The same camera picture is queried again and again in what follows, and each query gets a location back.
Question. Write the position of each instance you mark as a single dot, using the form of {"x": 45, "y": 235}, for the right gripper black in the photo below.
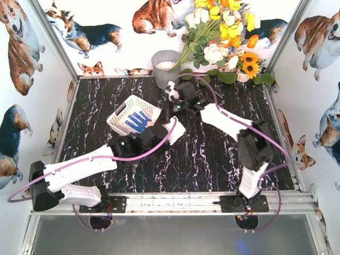
{"x": 184, "y": 92}

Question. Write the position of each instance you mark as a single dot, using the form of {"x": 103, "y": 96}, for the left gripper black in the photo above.
{"x": 161, "y": 118}

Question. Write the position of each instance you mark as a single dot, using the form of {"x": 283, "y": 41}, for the blue dotted knit glove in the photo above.
{"x": 138, "y": 121}

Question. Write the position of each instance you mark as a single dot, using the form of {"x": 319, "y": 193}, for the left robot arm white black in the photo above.
{"x": 53, "y": 184}

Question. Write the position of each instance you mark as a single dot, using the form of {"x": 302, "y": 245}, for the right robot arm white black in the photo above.
{"x": 254, "y": 150}

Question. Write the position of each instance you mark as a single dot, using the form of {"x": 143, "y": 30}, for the white plastic storage basket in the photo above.
{"x": 133, "y": 104}

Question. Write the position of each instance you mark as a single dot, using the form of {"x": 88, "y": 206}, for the grey metal bucket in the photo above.
{"x": 165, "y": 67}

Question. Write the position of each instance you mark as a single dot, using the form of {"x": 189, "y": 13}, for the sunflower bunch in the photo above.
{"x": 251, "y": 64}

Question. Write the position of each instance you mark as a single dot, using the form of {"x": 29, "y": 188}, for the artificial flower bouquet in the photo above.
{"x": 216, "y": 34}

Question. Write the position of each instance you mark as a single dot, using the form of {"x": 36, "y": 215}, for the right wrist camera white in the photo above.
{"x": 171, "y": 91}

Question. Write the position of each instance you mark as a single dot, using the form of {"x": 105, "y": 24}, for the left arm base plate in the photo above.
{"x": 115, "y": 204}

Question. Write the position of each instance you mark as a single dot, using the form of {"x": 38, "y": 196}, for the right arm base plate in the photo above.
{"x": 240, "y": 204}

